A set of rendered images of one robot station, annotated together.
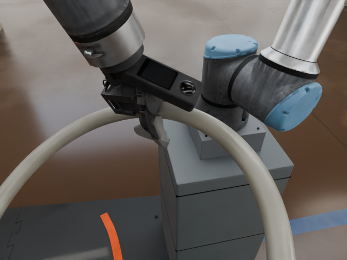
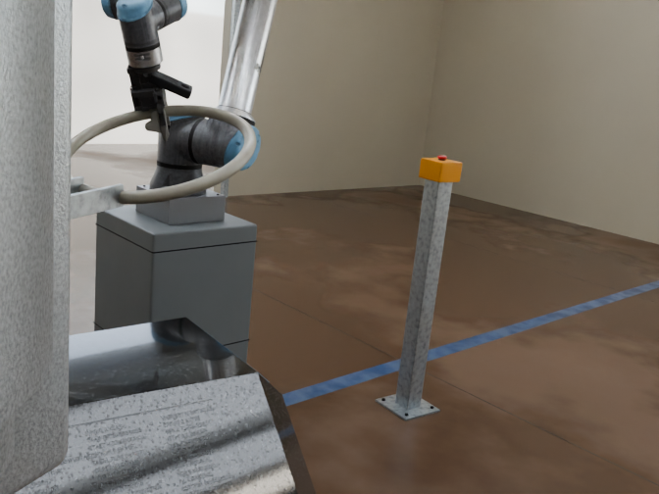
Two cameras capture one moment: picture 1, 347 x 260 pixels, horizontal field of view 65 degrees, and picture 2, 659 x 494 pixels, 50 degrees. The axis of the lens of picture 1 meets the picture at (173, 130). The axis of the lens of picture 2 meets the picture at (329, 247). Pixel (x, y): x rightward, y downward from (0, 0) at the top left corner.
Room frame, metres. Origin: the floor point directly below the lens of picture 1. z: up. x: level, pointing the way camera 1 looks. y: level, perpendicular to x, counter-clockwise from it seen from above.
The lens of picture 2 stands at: (-1.54, 0.65, 1.41)
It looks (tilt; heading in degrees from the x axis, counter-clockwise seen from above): 14 degrees down; 328
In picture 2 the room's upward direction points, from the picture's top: 6 degrees clockwise
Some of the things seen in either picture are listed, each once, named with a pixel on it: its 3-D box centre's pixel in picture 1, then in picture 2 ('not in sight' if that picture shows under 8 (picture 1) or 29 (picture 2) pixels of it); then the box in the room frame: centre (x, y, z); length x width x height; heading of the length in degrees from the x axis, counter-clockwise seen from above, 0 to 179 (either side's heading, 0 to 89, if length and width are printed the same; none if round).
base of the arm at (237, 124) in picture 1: (222, 103); (178, 175); (0.76, -0.16, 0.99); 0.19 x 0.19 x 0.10
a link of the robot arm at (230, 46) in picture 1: (229, 68); (183, 135); (0.76, -0.17, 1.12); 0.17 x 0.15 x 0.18; 35
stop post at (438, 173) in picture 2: not in sight; (424, 287); (0.65, -1.21, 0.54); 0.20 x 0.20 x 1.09; 6
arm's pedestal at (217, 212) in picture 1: (208, 201); (171, 330); (0.77, -0.16, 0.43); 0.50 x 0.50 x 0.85; 12
